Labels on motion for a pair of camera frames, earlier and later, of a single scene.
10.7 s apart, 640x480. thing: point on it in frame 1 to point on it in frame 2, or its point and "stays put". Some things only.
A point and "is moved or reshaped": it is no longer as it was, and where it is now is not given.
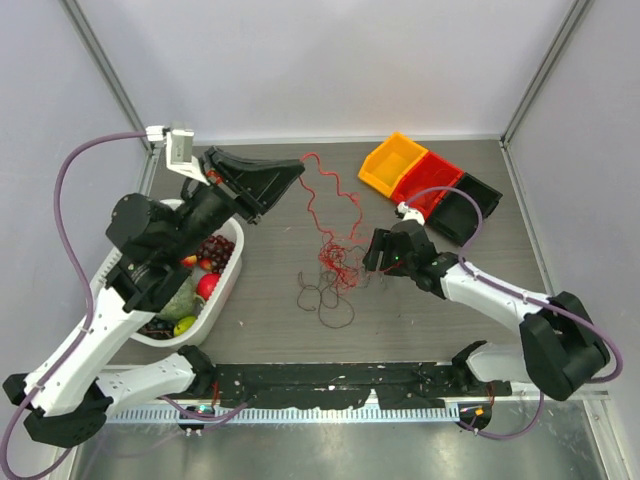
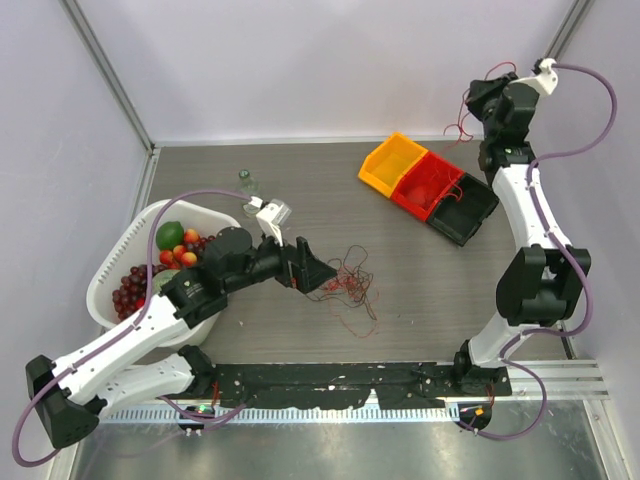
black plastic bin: [458, 216] stays put
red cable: [340, 194] to [463, 135]
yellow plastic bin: [387, 164] stays put
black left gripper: [250, 186] to [310, 271]
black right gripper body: [383, 241] to [483, 103]
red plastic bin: [432, 170] stays put
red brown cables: [344, 270] is moved or reshaped
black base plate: [419, 385] stays put
